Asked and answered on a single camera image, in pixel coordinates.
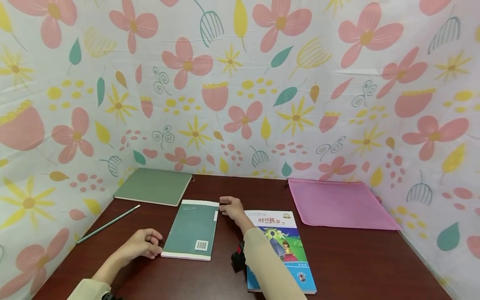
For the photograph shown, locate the person's left hand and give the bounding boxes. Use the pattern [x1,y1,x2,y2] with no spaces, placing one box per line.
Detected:
[119,228,164,264]

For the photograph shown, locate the person's right hand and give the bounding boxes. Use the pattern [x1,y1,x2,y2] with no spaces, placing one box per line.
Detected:
[218,196,248,229]

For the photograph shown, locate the green paperback book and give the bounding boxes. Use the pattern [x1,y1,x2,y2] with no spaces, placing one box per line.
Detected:
[161,200,220,262]

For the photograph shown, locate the person's right forearm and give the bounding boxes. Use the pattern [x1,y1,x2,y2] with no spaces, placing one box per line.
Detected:
[240,220,308,300]

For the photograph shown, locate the person's left forearm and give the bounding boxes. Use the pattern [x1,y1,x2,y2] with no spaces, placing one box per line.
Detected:
[67,252,130,300]

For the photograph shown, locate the green pencil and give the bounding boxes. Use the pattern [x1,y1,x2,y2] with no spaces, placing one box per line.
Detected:
[76,204,142,245]

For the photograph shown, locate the green hardcover notebook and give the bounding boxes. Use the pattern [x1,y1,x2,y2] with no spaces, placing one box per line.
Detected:
[113,168,195,207]

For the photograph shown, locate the blue illustrated children's book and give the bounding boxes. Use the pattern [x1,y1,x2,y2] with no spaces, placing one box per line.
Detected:
[244,210,318,295]

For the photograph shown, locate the pink mesh zip pouch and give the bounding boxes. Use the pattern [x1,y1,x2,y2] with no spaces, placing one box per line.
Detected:
[287,179,402,231]

